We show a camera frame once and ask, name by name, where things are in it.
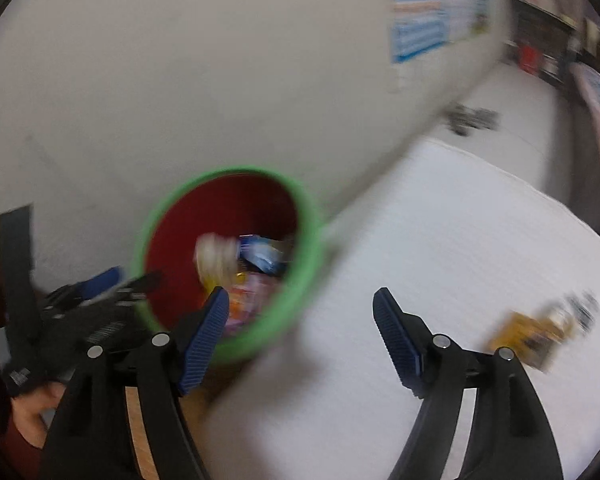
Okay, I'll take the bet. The grey shoe right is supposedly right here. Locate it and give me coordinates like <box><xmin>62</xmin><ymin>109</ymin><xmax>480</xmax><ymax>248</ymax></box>
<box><xmin>472</xmin><ymin>108</ymin><xmax>501</xmax><ymax>130</ymax></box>

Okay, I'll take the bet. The yellow dark foil wrapper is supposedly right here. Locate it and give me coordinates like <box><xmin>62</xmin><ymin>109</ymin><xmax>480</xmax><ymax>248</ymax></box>
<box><xmin>486</xmin><ymin>290</ymin><xmax>600</xmax><ymax>372</ymax></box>

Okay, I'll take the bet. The yellow carton box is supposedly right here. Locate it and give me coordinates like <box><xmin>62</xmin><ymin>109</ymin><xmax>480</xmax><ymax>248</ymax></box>
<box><xmin>194</xmin><ymin>233</ymin><xmax>239</xmax><ymax>292</ymax></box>

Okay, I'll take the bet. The dark side table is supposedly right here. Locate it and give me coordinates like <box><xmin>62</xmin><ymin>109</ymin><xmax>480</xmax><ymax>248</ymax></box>
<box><xmin>508</xmin><ymin>0</ymin><xmax>576</xmax><ymax>88</ymax></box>

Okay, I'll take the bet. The red bin with green rim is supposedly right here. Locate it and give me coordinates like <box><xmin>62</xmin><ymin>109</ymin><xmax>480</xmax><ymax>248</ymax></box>
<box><xmin>131</xmin><ymin>166</ymin><xmax>323</xmax><ymax>364</ymax></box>

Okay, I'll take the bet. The blue oreo wrapper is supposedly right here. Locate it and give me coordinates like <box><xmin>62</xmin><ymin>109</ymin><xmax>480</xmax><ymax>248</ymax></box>
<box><xmin>238</xmin><ymin>234</ymin><xmax>292</xmax><ymax>275</ymax></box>

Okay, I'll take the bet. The person's left hand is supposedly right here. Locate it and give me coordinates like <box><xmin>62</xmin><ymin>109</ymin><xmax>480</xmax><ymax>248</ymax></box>
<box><xmin>10</xmin><ymin>382</ymin><xmax>66</xmax><ymax>448</ymax></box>

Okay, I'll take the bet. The blue learning poster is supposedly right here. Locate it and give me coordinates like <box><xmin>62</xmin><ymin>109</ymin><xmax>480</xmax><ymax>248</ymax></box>
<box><xmin>389</xmin><ymin>0</ymin><xmax>448</xmax><ymax>64</ymax></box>

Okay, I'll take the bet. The grey shoe left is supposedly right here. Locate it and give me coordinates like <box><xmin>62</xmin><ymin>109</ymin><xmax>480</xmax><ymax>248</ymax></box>
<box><xmin>445</xmin><ymin>104</ymin><xmax>476</xmax><ymax>136</ymax></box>

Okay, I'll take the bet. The orange snack bag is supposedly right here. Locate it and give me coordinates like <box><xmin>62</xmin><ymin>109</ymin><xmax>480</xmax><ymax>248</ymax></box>
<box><xmin>224</xmin><ymin>272</ymin><xmax>279</xmax><ymax>336</ymax></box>

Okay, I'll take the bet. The red bucket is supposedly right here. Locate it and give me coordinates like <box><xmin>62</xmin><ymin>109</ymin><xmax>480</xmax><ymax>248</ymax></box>
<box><xmin>518</xmin><ymin>44</ymin><xmax>542</xmax><ymax>75</ymax></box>

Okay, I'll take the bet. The white table pad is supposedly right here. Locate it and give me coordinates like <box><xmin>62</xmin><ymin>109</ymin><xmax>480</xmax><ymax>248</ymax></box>
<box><xmin>204</xmin><ymin>140</ymin><xmax>600</xmax><ymax>479</ymax></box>

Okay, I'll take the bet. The grey shoe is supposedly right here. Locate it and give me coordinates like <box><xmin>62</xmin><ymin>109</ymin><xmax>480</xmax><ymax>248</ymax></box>
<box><xmin>445</xmin><ymin>104</ymin><xmax>476</xmax><ymax>136</ymax></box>
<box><xmin>472</xmin><ymin>108</ymin><xmax>501</xmax><ymax>130</ymax></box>

